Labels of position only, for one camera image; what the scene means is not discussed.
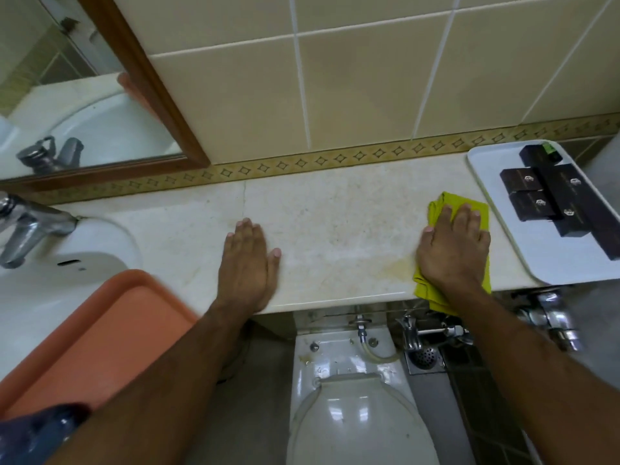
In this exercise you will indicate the person's right hand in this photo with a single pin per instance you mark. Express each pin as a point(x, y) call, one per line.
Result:
point(453, 256)

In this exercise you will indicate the person's left hand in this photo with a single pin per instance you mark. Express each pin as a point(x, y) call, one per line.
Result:
point(247, 271)

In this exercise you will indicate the person's left thumb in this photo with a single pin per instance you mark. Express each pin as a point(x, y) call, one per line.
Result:
point(275, 261)

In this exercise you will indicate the person's right thumb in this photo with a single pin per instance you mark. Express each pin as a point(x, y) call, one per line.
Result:
point(426, 236)

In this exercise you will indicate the person's right middle finger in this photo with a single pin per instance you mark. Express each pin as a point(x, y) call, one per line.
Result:
point(462, 218)

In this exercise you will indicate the yellow cleaning cloth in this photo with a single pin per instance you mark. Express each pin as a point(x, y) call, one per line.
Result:
point(438, 203)

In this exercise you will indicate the person's right forearm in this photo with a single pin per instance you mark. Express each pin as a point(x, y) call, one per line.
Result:
point(537, 377)

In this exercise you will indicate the person's left forearm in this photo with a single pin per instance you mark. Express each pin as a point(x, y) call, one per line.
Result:
point(160, 382)

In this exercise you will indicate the small dark brown box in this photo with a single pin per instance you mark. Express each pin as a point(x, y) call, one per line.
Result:
point(533, 206)
point(571, 226)
point(522, 181)

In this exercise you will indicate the white plastic tray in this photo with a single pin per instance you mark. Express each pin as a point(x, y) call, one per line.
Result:
point(547, 256)

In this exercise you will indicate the dark box with green label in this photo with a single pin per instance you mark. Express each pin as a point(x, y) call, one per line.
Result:
point(537, 155)

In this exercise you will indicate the chrome toilet supply valve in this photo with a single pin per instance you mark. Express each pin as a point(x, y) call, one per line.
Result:
point(361, 326)

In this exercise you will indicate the metal floor drain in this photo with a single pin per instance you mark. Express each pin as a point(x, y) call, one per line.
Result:
point(425, 359)

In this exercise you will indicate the long dark brown box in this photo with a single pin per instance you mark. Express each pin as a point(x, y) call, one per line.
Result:
point(593, 208)

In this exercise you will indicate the white toilet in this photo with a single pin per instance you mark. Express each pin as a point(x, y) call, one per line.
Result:
point(356, 411)

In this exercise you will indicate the orange plastic tray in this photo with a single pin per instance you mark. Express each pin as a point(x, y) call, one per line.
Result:
point(106, 338)

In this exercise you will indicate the white ceramic sink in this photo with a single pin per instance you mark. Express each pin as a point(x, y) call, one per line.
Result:
point(58, 285)

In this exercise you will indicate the chrome sink faucet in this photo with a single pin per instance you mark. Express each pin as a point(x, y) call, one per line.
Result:
point(29, 227)

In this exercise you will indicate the wooden framed mirror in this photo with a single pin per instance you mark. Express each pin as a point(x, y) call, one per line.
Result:
point(72, 91)

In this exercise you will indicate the blue plastic bottle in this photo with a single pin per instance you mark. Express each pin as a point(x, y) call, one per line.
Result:
point(34, 435)

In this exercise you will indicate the chrome wall tap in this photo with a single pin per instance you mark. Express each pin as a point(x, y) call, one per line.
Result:
point(426, 334)

